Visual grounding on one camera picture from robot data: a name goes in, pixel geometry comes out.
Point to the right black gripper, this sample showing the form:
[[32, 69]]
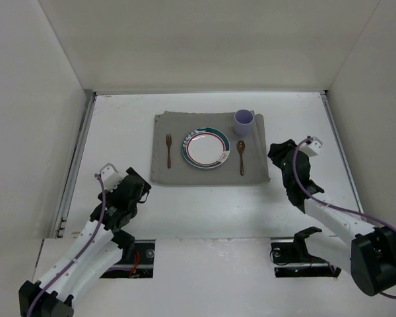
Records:
[[280, 152]]

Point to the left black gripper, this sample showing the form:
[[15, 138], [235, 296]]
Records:
[[137, 181]]

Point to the grey cloth placemat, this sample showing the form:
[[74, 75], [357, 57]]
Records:
[[179, 124]]

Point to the brown wooden spoon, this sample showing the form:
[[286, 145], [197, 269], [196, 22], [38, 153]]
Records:
[[241, 148]]

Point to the lilac plastic cup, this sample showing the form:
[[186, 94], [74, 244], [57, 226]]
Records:
[[243, 120]]

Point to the white plate green red rim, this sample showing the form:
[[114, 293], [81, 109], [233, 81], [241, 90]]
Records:
[[205, 148]]

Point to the brown wooden fork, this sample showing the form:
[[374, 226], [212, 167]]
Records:
[[169, 144]]

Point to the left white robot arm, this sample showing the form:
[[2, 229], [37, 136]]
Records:
[[101, 247]]

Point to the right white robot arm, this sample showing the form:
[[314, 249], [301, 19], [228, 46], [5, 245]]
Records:
[[366, 252]]

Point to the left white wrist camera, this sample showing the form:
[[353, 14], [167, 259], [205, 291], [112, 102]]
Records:
[[110, 177]]

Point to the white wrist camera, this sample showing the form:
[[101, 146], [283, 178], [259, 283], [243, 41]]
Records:
[[312, 147], [110, 177]]

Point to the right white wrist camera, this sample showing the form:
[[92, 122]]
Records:
[[312, 147]]

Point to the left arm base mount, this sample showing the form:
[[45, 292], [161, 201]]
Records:
[[137, 260]]

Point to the left aluminium rail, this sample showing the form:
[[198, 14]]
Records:
[[58, 226]]

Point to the aluminium rail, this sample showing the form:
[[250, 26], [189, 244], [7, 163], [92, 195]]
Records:
[[328, 111], [58, 226]]

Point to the right aluminium rail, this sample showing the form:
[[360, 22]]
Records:
[[328, 111]]

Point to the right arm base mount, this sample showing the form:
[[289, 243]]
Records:
[[291, 258]]

